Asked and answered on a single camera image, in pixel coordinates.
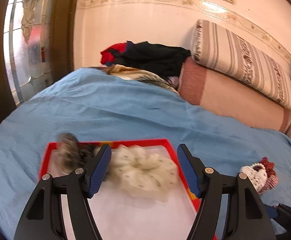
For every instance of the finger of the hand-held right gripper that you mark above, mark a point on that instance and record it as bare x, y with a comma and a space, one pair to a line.
270, 211

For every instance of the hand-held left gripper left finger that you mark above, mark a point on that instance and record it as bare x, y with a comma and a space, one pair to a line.
99, 170

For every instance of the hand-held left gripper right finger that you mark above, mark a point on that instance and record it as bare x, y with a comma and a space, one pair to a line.
186, 170

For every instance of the cream dotted scrunchie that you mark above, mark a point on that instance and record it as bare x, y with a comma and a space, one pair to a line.
140, 172

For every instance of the red white-dotted scrunchie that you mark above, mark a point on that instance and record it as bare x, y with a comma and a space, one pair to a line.
269, 165

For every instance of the red tray with white inside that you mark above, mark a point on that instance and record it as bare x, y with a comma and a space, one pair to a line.
135, 220

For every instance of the grey fuzzy scrunchie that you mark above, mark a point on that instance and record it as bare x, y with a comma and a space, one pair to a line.
68, 152

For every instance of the white patterned scrunchie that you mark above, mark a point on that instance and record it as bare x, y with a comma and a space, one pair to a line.
253, 174

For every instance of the blue blanket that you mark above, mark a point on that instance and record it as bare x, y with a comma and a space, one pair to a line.
110, 110

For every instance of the pink bolster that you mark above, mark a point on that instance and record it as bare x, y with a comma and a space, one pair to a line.
230, 97

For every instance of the purple cloth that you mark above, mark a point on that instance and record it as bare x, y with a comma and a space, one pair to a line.
173, 82

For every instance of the beige patterned blanket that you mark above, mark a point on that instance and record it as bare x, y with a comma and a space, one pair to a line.
135, 73

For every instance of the black clothing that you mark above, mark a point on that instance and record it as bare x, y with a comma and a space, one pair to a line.
155, 57

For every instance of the red clothing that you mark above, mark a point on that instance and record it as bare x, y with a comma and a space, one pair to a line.
110, 52

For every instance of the striped pillow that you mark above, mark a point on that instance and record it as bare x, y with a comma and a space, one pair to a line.
235, 55

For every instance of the wooden door with glass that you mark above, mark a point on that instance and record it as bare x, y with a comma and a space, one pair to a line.
23, 55

